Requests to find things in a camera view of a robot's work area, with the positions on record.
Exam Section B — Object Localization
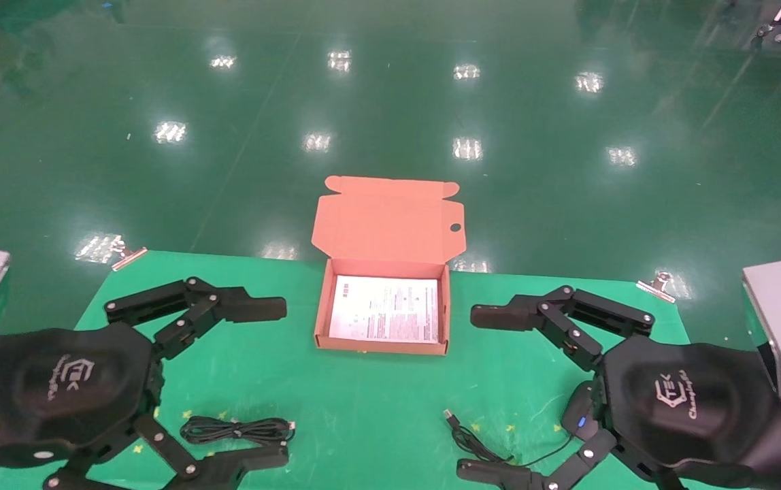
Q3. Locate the black data cable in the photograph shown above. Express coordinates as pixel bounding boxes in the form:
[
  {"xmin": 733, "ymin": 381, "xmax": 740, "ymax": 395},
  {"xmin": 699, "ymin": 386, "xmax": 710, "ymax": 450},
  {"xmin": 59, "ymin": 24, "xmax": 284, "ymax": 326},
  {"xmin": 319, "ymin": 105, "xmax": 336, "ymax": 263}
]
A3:
[{"xmin": 180, "ymin": 415, "xmax": 297, "ymax": 447}]

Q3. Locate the open orange cardboard box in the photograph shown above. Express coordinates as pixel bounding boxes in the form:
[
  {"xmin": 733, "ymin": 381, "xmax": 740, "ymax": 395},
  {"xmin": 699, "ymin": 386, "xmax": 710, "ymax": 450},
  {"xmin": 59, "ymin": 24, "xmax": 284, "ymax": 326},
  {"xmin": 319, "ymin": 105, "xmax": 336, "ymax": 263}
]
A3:
[{"xmin": 312, "ymin": 176, "xmax": 466, "ymax": 356}]

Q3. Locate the metal binder clip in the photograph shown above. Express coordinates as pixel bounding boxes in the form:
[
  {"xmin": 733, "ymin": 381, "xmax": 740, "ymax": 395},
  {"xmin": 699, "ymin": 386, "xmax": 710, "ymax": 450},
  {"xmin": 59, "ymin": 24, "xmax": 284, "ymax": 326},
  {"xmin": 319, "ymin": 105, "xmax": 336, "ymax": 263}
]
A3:
[
  {"xmin": 112, "ymin": 244, "xmax": 149, "ymax": 272},
  {"xmin": 636, "ymin": 271, "xmax": 678, "ymax": 304}
]

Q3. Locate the white printed instruction sheet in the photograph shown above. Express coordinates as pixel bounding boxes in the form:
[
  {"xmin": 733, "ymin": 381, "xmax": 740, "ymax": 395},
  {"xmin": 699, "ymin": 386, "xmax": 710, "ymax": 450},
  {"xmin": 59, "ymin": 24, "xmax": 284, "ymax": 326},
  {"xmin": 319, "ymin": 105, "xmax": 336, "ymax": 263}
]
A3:
[{"xmin": 329, "ymin": 275, "xmax": 440, "ymax": 343}]

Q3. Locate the black wired computer mouse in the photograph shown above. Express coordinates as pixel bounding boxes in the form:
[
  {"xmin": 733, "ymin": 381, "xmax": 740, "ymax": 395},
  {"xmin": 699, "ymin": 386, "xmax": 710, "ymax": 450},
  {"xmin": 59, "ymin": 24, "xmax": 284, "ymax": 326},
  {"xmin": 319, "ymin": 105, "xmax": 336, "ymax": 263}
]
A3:
[{"xmin": 444, "ymin": 380, "xmax": 605, "ymax": 469}]

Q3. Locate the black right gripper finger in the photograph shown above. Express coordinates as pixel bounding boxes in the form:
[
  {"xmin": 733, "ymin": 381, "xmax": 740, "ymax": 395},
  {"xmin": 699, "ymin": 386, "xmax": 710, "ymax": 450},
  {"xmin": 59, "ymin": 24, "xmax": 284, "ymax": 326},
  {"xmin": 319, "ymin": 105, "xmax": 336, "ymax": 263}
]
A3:
[
  {"xmin": 456, "ymin": 429, "xmax": 677, "ymax": 490},
  {"xmin": 470, "ymin": 284, "xmax": 657, "ymax": 372}
]

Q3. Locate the green table mat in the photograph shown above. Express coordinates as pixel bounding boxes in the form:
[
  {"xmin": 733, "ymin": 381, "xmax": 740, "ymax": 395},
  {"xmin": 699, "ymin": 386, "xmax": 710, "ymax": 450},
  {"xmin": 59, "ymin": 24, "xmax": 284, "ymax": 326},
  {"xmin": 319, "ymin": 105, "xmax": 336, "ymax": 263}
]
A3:
[{"xmin": 0, "ymin": 250, "xmax": 752, "ymax": 490}]

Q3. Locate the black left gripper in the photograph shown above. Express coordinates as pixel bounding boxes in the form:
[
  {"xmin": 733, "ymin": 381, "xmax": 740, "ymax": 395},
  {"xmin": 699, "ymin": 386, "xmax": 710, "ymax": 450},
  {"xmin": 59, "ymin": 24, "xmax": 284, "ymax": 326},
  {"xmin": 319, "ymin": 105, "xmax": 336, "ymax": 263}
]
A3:
[{"xmin": 0, "ymin": 277, "xmax": 290, "ymax": 490}]

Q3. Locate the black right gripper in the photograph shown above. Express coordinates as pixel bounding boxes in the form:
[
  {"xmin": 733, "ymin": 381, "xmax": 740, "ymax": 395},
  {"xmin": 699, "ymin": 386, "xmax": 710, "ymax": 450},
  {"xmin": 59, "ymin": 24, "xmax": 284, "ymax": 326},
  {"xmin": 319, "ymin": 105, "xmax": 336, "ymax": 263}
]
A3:
[{"xmin": 595, "ymin": 335, "xmax": 781, "ymax": 477}]

